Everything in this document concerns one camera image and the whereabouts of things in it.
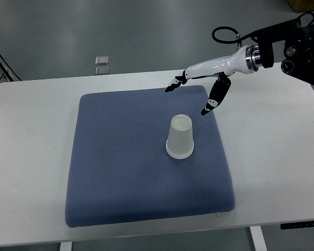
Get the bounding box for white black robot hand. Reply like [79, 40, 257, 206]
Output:
[165, 45, 259, 116]

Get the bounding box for white paper cup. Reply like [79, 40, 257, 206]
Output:
[165, 114, 194, 154]
[166, 147, 194, 159]

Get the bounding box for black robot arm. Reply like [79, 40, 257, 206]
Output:
[166, 18, 314, 115]

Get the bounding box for white paper cup on cushion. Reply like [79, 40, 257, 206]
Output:
[166, 147, 194, 159]

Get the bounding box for lower silver floor plate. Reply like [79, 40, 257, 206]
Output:
[95, 66, 109, 75]

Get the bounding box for silver floor plate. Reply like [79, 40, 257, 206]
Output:
[95, 56, 109, 65]
[95, 66, 109, 75]

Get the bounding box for upper silver floor plate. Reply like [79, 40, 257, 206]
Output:
[95, 56, 109, 65]

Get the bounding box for brown cardboard box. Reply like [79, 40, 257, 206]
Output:
[286, 0, 314, 13]

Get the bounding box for blue textured cushion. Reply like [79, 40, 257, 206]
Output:
[65, 85, 235, 227]

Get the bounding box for black desk control panel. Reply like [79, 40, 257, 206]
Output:
[280, 221, 314, 230]

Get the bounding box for right white table leg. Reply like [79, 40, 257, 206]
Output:
[249, 226, 267, 251]

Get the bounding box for white table leg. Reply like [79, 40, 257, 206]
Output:
[249, 226, 267, 251]
[59, 242, 73, 251]

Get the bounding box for left white table leg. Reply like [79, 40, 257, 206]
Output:
[59, 242, 73, 251]

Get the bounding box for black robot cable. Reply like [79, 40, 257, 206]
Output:
[211, 12, 314, 45]

